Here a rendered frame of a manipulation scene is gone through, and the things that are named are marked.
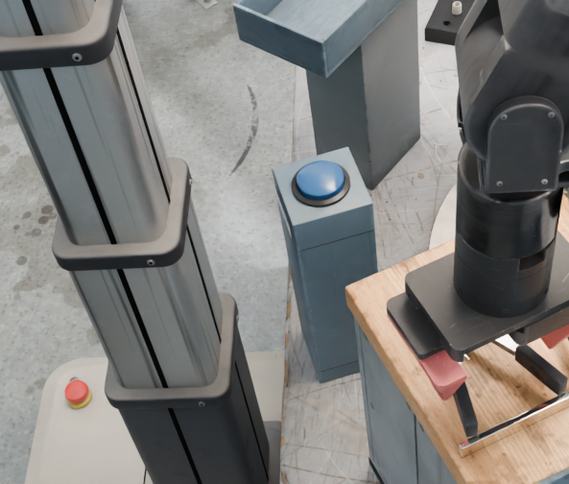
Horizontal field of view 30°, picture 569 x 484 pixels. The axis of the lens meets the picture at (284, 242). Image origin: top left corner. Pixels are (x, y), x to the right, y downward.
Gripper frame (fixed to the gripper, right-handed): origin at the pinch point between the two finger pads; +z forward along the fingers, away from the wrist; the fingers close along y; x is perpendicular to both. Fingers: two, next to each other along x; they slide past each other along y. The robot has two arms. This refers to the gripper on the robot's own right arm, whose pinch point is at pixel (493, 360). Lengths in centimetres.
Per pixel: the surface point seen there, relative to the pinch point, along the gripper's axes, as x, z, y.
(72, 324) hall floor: 104, 109, -26
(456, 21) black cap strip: 60, 28, 34
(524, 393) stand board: -2.1, 2.3, 1.2
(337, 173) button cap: 24.3, 4.4, 0.3
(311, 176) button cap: 25.1, 4.4, -1.8
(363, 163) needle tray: 43, 27, 11
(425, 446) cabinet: 0.6, 8.5, -5.0
